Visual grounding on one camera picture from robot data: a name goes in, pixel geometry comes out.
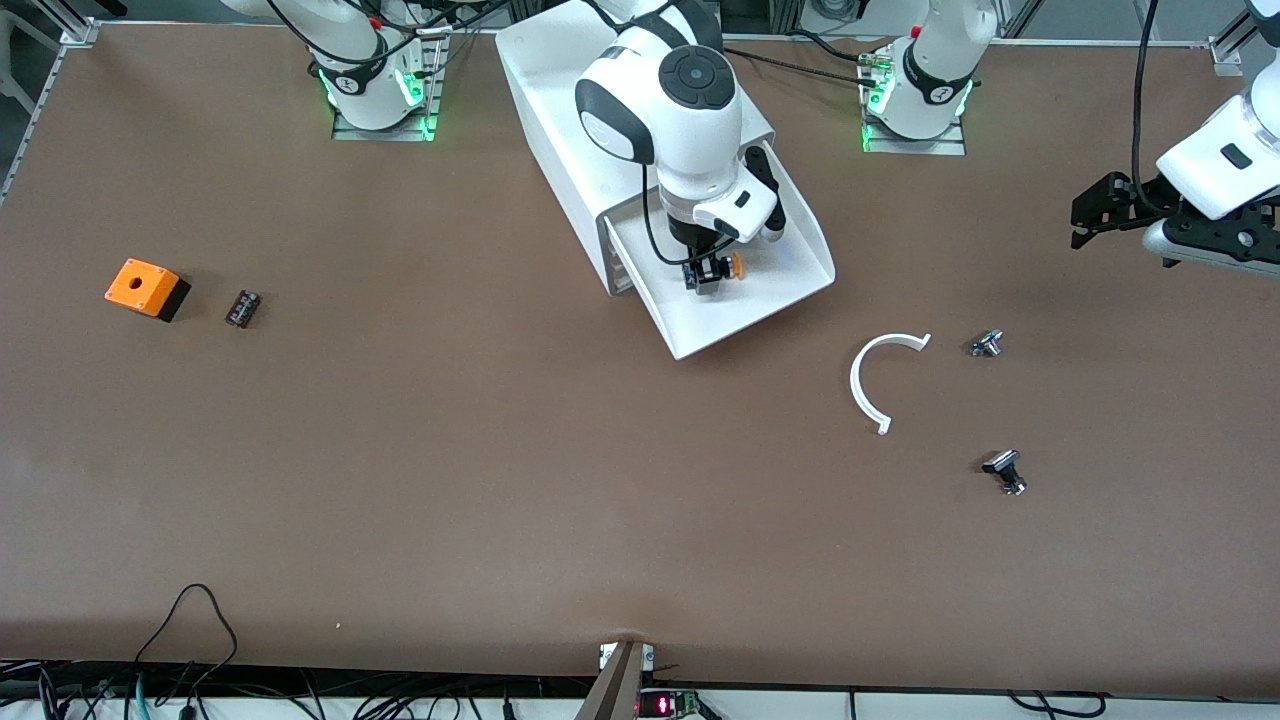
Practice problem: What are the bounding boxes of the orange mushroom push button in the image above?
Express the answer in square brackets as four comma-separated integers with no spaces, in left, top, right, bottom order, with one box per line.
[683,251,747,297]

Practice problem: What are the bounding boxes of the device with red display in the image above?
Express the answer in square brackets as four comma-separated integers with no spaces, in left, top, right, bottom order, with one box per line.
[638,688,703,720]

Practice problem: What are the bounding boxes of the orange box with hole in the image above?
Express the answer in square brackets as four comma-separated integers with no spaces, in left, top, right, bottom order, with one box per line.
[105,258,192,323]

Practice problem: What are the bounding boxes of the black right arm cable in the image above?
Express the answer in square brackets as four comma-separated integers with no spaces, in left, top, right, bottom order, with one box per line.
[640,160,736,267]

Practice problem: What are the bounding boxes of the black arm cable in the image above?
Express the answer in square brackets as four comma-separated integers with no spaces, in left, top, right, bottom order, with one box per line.
[640,160,736,267]
[1132,0,1162,217]

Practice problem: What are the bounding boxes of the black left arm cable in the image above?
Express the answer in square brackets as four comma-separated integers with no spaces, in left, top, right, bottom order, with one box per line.
[1132,0,1162,217]

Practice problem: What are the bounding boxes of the aluminium frame profile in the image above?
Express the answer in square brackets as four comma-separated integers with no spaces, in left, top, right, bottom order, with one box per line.
[1208,0,1267,77]

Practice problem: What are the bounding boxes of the white C-shaped plastic ring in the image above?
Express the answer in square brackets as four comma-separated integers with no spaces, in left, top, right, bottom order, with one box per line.
[849,332,933,437]

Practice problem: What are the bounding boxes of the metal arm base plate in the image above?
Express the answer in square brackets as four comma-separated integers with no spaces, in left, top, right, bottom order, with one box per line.
[333,22,447,142]
[862,45,968,156]

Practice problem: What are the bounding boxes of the black cable on table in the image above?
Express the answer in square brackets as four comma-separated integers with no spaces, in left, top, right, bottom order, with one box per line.
[722,44,883,83]

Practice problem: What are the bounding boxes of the black and silver switch part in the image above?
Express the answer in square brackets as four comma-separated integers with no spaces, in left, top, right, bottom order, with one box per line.
[981,449,1029,497]

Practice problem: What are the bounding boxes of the brown camera mount post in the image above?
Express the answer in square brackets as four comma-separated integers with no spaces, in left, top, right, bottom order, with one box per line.
[575,640,647,720]

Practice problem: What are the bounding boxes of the black looped cable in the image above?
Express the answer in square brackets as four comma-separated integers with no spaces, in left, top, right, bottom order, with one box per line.
[133,584,240,693]

